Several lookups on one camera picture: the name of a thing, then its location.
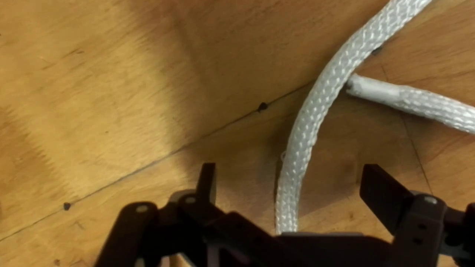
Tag white braided rope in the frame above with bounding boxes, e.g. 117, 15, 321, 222
272, 0, 475, 236

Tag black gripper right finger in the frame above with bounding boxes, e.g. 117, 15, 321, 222
357, 161, 475, 267

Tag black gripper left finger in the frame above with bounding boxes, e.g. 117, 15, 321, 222
93, 160, 278, 267

